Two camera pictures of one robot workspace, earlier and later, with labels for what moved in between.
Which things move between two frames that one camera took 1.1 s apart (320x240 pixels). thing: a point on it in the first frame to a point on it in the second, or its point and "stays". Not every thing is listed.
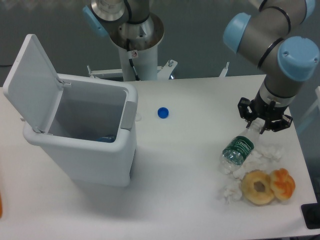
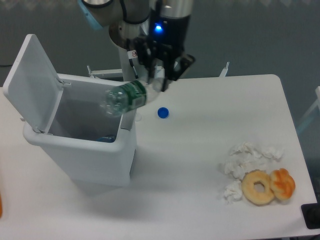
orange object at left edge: x=1 y=205 stays
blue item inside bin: x=109 y=139 stays
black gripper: x=264 y=111 to x=168 y=37
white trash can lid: x=33 y=86 stays
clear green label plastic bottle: x=238 y=148 to x=117 y=100
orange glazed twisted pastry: x=283 y=183 stays
